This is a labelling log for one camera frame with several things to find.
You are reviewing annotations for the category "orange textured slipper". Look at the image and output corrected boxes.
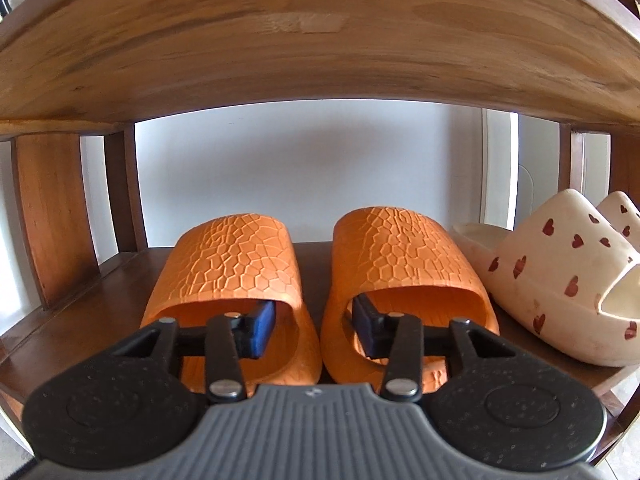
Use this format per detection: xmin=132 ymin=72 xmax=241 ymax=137
xmin=139 ymin=212 xmax=324 ymax=396
xmin=320 ymin=205 xmax=501 ymax=395

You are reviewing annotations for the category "brown wooden shoe rack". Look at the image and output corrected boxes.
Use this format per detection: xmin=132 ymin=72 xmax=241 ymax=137
xmin=0 ymin=0 xmax=640 ymax=480

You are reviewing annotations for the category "white heart-print slipper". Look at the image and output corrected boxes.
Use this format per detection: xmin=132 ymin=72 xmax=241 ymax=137
xmin=597 ymin=190 xmax=640 ymax=262
xmin=452 ymin=188 xmax=640 ymax=367

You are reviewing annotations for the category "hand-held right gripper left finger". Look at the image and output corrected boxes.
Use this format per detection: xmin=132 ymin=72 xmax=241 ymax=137
xmin=107 ymin=299 xmax=278 ymax=404

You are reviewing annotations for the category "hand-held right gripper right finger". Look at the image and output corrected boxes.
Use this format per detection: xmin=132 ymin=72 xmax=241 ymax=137
xmin=351 ymin=294 xmax=522 ymax=404

